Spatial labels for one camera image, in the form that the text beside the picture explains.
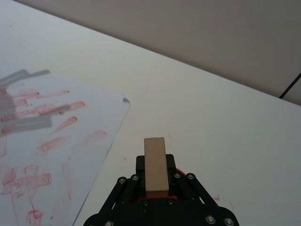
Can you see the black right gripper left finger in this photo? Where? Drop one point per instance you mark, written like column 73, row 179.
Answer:
column 140, row 174

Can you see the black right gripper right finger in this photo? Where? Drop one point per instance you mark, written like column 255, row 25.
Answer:
column 171, row 174

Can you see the tan wooden block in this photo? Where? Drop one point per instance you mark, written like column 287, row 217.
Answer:
column 155, row 164

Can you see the clear sheet with red marks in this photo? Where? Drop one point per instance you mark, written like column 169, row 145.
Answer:
column 94, row 117

